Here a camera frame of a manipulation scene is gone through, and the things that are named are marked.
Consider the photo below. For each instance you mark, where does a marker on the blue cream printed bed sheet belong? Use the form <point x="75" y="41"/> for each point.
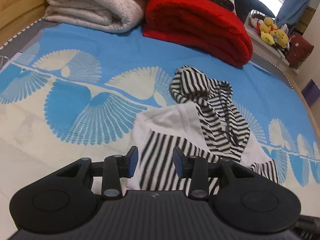
<point x="112" y="55"/>

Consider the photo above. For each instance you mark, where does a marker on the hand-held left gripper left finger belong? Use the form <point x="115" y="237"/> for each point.
<point x="132" y="162"/>

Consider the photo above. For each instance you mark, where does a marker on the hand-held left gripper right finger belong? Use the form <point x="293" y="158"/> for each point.
<point x="178" y="163"/>

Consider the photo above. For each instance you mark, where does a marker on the dark red bag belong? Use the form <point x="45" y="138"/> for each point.
<point x="298" y="50"/>

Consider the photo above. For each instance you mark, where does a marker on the white shelf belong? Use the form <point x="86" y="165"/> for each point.
<point x="257" y="38"/>

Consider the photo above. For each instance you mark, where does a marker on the yellow plush toy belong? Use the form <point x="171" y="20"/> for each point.
<point x="281" y="37"/>
<point x="267" y="23"/>

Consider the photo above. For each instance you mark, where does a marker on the folded white quilt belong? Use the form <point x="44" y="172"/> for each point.
<point x="92" y="5"/>

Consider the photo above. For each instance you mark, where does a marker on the blue curtain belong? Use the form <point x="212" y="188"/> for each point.
<point x="295" y="0"/>

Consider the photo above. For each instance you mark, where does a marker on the purple box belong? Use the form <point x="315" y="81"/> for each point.
<point x="311" y="92"/>

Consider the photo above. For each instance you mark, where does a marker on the folded red blanket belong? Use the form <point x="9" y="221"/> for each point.
<point x="195" y="25"/>

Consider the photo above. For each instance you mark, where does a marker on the black white striped hoodie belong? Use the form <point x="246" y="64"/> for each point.
<point x="215" y="122"/>

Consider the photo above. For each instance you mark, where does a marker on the wooden headboard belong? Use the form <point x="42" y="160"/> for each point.
<point x="20" y="17"/>

